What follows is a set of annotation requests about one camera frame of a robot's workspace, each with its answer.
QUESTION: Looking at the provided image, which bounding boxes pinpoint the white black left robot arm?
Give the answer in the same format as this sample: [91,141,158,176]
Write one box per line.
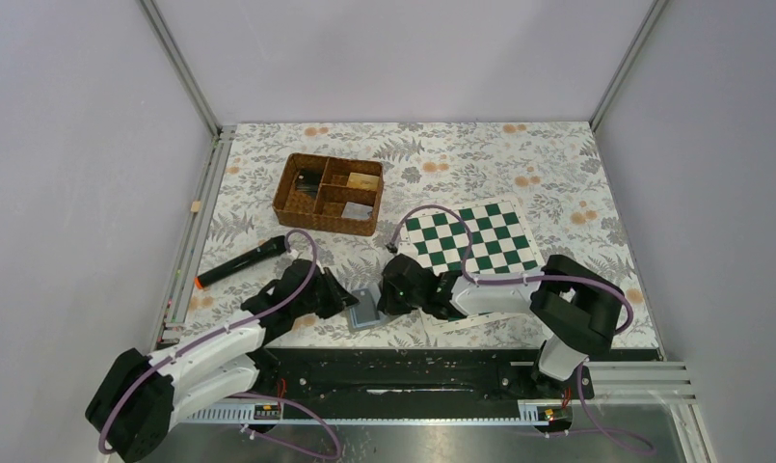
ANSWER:
[85,259,357,462]

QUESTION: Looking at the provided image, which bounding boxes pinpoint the silver metal card holder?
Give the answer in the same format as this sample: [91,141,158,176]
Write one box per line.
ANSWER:
[347,284,390,332]

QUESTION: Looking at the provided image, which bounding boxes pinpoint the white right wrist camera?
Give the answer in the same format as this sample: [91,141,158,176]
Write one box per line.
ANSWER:
[386,238,404,255]

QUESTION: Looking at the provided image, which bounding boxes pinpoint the gold cards in basket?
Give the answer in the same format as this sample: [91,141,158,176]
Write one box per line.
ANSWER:
[346,172,381,191]

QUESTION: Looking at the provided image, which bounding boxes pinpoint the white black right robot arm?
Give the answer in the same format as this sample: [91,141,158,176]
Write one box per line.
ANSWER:
[377,254,633,397]

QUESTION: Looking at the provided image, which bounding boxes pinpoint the silver cards in basket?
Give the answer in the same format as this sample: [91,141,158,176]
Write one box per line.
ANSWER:
[341,202,373,221]

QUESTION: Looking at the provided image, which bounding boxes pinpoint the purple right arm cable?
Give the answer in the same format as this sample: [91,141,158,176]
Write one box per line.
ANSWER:
[385,204,658,457]

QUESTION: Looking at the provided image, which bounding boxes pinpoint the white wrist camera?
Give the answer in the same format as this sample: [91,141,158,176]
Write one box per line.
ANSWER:
[386,238,404,255]
[286,249,310,259]

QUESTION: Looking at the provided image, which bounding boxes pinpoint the brown woven divided basket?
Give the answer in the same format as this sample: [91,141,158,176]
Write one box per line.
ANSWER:
[272,152,385,236]

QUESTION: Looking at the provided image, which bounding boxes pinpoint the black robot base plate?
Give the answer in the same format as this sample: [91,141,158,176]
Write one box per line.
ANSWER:
[216,347,596,424]

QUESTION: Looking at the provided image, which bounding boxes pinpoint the black cards in basket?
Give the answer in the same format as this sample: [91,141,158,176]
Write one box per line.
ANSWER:
[294,169,324,200]

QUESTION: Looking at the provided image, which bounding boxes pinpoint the green white chessboard mat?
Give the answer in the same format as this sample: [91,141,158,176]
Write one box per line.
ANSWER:
[397,193,549,335]

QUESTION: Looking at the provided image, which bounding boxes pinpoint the black microphone orange tip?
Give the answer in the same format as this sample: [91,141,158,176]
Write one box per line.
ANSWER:
[194,235,287,289]

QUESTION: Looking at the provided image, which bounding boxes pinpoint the floral patterned table mat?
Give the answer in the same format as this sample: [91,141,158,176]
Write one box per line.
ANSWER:
[192,122,660,350]

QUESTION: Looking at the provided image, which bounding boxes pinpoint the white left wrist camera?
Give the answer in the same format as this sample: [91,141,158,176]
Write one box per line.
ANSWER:
[286,249,310,259]

